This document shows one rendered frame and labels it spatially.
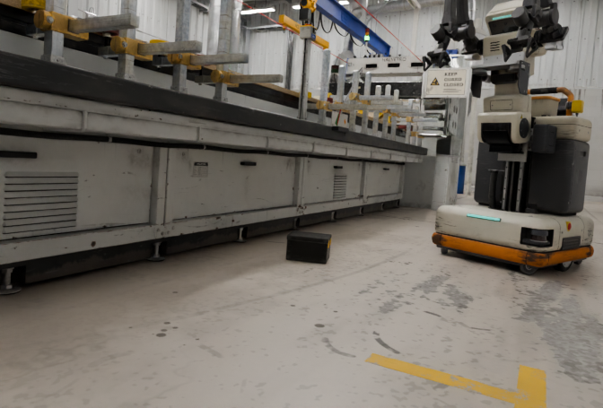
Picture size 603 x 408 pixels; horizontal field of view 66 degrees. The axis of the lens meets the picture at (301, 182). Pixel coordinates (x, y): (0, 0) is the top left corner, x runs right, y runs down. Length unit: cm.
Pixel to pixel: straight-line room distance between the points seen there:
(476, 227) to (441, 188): 287
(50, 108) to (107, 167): 48
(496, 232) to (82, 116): 197
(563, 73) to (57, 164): 1105
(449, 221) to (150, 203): 159
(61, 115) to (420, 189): 464
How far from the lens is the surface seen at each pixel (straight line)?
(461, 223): 267
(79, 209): 185
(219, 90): 200
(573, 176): 283
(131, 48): 164
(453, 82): 551
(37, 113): 147
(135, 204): 202
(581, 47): 1205
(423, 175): 563
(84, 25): 146
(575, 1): 1232
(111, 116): 162
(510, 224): 254
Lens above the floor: 49
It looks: 3 degrees down
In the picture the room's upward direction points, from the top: 4 degrees clockwise
